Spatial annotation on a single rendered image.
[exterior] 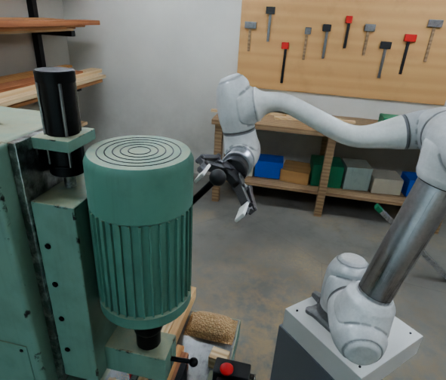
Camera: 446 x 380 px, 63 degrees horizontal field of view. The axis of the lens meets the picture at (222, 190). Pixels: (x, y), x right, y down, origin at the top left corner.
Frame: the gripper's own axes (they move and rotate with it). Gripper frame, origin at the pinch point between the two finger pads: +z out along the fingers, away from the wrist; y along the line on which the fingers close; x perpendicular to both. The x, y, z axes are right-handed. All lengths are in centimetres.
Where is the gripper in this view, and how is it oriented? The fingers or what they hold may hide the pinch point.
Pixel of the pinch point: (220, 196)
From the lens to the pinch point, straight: 86.1
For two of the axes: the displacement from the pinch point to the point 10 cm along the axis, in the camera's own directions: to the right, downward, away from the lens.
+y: -7.1, -6.9, -1.5
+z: -2.2, 4.1, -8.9
